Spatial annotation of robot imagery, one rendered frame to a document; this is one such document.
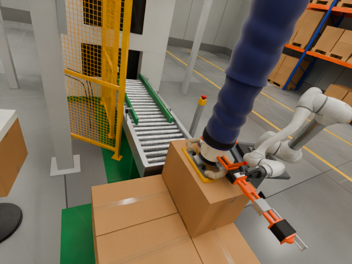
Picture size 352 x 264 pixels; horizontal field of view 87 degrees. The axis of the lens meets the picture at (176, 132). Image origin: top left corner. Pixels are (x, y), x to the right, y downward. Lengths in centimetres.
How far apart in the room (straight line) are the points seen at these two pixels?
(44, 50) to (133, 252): 158
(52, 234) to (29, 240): 16
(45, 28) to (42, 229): 164
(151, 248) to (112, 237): 26
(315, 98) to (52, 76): 201
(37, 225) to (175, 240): 127
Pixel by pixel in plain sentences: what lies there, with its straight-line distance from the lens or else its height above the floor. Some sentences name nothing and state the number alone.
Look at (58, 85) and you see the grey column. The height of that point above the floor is 105.
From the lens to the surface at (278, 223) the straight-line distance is 110.
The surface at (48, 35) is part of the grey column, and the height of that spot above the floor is 144.
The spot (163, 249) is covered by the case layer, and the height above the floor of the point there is 54.
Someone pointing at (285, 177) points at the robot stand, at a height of 74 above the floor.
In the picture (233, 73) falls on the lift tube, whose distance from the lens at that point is 105.
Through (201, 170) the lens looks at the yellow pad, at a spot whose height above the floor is 98.
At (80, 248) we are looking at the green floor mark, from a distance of 202.
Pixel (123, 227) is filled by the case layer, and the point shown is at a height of 54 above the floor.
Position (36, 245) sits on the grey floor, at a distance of 211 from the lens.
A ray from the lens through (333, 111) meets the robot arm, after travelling 160.
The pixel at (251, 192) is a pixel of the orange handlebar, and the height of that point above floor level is 110.
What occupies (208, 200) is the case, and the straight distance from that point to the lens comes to 118.
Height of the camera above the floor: 183
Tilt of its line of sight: 33 degrees down
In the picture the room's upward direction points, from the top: 16 degrees clockwise
